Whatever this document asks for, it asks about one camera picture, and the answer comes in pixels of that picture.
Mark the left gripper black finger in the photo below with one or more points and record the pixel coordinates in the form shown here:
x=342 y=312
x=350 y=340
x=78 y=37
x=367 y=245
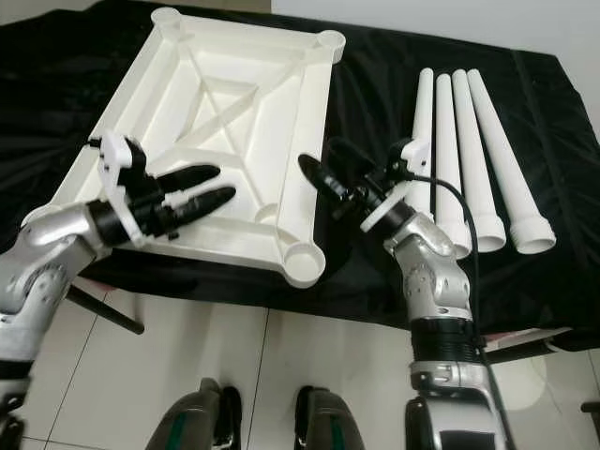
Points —
x=193 y=177
x=208 y=203

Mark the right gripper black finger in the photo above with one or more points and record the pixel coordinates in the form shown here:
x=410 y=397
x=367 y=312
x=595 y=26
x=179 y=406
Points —
x=354 y=157
x=326 y=178

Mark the white plastic table leg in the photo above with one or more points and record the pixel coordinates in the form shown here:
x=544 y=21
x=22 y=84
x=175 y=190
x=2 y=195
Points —
x=446 y=122
x=469 y=141
x=502 y=150
x=426 y=103

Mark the white plastic children table top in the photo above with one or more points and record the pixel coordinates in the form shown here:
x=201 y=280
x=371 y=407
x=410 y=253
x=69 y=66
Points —
x=244 y=103

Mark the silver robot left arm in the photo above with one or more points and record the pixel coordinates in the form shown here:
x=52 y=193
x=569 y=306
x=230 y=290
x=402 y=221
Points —
x=56 y=246

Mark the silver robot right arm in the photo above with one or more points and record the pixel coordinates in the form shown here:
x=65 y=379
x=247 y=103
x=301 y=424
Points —
x=436 y=277

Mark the black table cloth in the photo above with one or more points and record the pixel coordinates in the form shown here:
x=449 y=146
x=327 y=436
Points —
x=375 y=94

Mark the grey robot left foot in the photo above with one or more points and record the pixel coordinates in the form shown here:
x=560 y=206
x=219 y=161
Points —
x=192 y=422

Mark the grey robot foot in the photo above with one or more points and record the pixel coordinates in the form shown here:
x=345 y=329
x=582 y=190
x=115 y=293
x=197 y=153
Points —
x=192 y=422
x=337 y=427

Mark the grey robot right foot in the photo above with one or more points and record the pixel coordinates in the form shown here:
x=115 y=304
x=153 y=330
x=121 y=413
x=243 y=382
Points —
x=337 y=427

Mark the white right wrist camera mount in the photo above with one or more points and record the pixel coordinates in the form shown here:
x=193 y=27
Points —
x=380 y=217

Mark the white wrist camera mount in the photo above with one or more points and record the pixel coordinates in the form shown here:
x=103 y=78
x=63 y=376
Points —
x=117 y=155
x=380 y=217

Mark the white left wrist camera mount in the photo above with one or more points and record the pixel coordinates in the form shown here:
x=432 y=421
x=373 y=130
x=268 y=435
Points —
x=117 y=155

